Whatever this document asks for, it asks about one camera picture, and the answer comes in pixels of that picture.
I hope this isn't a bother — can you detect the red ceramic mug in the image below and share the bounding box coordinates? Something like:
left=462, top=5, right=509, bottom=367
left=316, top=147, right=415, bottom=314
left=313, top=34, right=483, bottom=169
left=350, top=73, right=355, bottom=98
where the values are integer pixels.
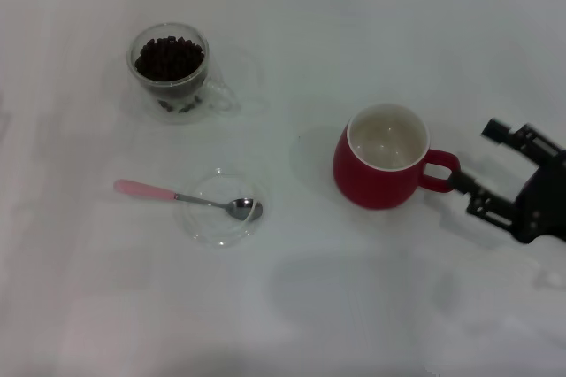
left=332, top=102, right=462, bottom=211

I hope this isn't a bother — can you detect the clear glass saucer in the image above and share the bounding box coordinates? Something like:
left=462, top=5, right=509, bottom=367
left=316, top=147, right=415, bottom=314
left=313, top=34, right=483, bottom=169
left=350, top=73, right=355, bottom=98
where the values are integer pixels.
left=174, top=167, right=267, bottom=249

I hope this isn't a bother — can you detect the double-walled glass cup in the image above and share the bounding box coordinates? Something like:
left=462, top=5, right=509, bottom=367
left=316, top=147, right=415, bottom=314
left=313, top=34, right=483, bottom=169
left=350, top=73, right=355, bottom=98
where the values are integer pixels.
left=126, top=21, right=239, bottom=124

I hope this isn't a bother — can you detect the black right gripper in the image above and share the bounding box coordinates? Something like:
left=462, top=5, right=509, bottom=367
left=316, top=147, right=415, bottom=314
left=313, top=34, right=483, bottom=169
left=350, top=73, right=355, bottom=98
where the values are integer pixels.
left=447, top=117, right=566, bottom=246

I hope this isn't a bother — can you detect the pink-handled metal spoon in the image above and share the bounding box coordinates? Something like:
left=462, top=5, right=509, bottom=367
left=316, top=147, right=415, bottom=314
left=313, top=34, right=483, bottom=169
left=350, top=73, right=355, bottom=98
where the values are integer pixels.
left=113, top=179, right=264, bottom=222

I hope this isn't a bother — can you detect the coffee beans pile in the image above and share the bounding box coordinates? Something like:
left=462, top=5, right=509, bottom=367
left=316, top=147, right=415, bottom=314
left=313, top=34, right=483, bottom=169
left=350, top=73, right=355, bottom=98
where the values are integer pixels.
left=134, top=35, right=206, bottom=84

